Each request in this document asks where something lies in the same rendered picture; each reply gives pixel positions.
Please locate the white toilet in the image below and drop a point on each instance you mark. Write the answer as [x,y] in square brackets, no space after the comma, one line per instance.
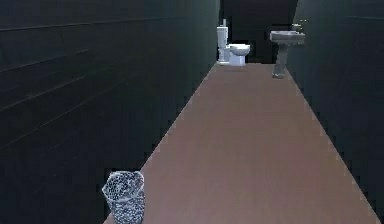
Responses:
[237,52]

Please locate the grey pedestal sink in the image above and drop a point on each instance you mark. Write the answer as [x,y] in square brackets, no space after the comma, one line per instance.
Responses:
[284,43]

